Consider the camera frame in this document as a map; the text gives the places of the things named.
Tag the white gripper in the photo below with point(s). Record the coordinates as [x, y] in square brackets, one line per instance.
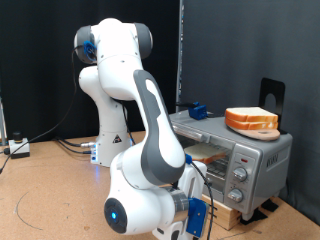
[195, 183]

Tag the white bread slice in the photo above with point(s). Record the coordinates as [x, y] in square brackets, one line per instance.
[206, 151]
[240, 125]
[250, 113]

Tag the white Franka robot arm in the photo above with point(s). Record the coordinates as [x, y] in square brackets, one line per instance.
[160, 133]

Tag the silver oven knob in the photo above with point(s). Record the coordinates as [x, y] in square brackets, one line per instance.
[240, 174]
[235, 195]

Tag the silver toaster oven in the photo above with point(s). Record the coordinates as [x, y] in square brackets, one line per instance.
[266, 166]

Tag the slotted wooden block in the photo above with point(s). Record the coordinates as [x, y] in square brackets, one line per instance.
[228, 216]

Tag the black foam pad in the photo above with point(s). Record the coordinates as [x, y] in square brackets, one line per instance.
[255, 216]
[270, 205]

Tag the round wooden board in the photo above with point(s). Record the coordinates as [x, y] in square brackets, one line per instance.
[263, 135]

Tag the black metal bookend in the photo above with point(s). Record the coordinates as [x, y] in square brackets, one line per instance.
[266, 86]

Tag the vertical metal pole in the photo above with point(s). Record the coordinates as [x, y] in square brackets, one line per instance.
[180, 50]

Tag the grey emergency stop box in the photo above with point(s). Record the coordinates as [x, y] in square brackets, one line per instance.
[20, 146]

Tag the thin metal stand pole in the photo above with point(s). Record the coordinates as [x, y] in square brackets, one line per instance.
[2, 126]

